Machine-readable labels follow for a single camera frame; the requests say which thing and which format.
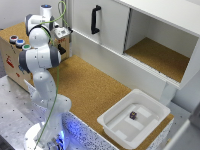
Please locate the blue button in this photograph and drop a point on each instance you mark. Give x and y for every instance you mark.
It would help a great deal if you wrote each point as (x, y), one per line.
(20, 42)

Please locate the green button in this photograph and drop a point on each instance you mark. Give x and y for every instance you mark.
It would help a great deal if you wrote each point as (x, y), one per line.
(26, 47)

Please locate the white plastic box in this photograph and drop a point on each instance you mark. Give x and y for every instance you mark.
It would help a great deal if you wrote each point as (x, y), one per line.
(133, 118)

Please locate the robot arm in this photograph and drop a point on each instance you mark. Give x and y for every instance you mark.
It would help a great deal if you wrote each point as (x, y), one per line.
(43, 83)

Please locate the white sliding door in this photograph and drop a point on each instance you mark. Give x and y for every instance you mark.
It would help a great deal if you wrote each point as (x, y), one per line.
(108, 21)

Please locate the wooden drawer box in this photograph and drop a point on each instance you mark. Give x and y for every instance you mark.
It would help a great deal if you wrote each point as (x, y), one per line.
(13, 56)

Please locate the red button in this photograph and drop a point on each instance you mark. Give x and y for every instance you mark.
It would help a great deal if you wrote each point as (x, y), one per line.
(13, 38)

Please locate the white cabinet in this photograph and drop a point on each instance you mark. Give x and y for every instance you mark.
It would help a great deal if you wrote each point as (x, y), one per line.
(160, 50)

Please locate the purple block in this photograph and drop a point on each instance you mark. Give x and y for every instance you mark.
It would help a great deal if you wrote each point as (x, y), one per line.
(133, 115)

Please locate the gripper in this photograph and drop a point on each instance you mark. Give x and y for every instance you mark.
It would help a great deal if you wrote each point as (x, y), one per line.
(61, 32)

